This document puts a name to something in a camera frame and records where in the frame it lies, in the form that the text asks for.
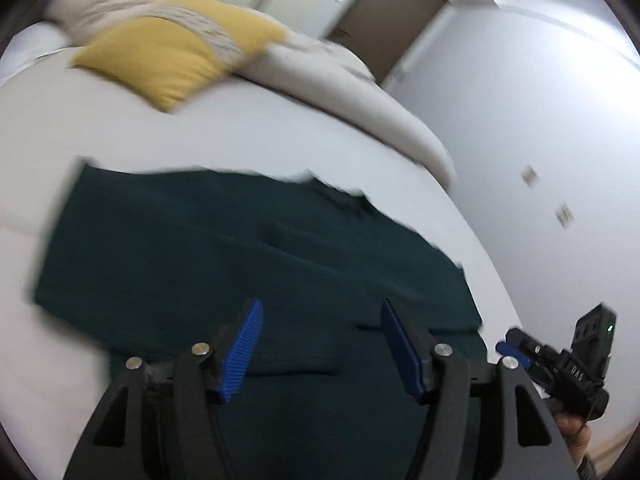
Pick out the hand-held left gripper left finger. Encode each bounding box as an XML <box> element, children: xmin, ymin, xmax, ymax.
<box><xmin>64</xmin><ymin>299</ymin><xmax>265</xmax><ymax>480</ymax></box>

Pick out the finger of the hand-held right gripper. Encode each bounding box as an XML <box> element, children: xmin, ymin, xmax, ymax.
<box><xmin>506</xmin><ymin>328</ymin><xmax>563</xmax><ymax>363</ymax></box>
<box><xmin>495</xmin><ymin>341</ymin><xmax>557</xmax><ymax>392</ymax></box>

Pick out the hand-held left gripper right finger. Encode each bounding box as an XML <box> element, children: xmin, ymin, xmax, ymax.
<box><xmin>380</xmin><ymin>297</ymin><xmax>583</xmax><ymax>480</ymax></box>

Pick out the dark green knit sweater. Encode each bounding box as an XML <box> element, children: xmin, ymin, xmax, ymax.
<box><xmin>32</xmin><ymin>160</ymin><xmax>488</xmax><ymax>480</ymax></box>

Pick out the person's right hand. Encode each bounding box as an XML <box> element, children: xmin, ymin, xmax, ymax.
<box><xmin>554</xmin><ymin>410</ymin><xmax>592</xmax><ymax>467</ymax></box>

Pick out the white bed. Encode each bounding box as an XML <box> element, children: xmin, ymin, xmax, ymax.
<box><xmin>0</xmin><ymin>20</ymin><xmax>526</xmax><ymax>461</ymax></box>

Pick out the beige duvet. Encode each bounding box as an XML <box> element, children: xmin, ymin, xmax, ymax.
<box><xmin>42</xmin><ymin>0</ymin><xmax>458</xmax><ymax>191</ymax></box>

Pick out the yellow pillow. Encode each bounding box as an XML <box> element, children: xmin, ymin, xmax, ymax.
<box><xmin>70</xmin><ymin>0</ymin><xmax>288</xmax><ymax>113</ymax></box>

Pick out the brown door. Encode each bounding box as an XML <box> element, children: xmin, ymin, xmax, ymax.
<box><xmin>324</xmin><ymin>0</ymin><xmax>448</xmax><ymax>86</ymax></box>

